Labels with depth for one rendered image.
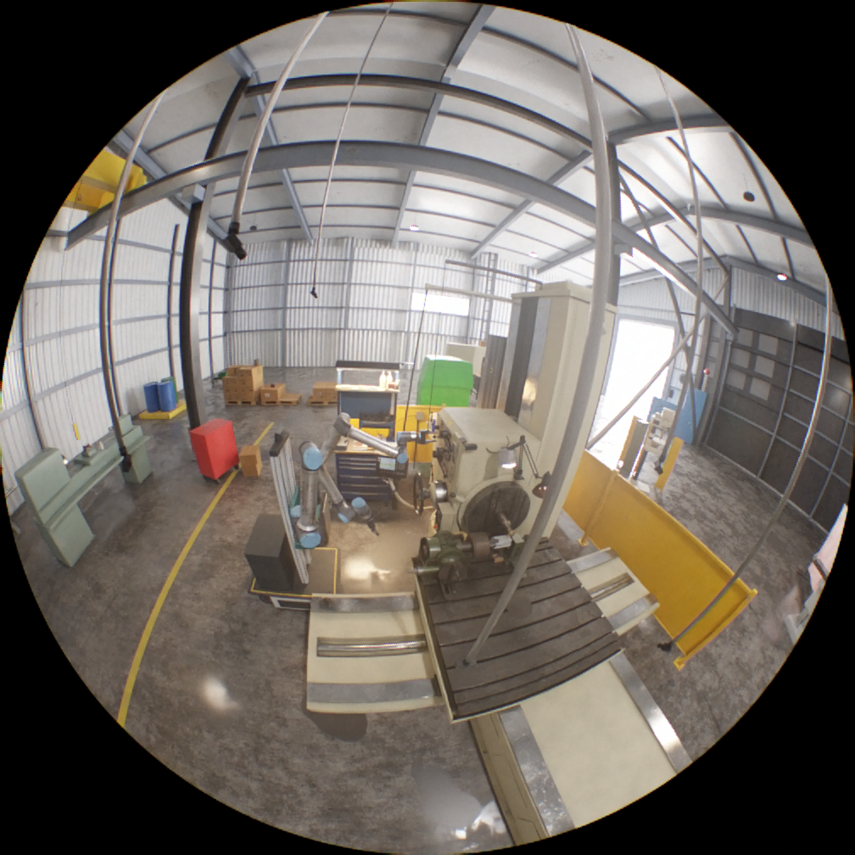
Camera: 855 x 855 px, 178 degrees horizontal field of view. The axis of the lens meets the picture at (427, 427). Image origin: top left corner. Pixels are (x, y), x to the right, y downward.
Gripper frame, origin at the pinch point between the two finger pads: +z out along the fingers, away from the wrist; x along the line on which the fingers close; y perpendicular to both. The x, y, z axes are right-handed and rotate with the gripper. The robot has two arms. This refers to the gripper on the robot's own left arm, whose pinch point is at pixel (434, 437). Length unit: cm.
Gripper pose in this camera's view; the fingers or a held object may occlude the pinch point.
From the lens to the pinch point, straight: 244.8
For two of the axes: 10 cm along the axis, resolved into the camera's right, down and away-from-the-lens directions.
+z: 9.8, 0.1, 2.2
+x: -1.0, 9.2, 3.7
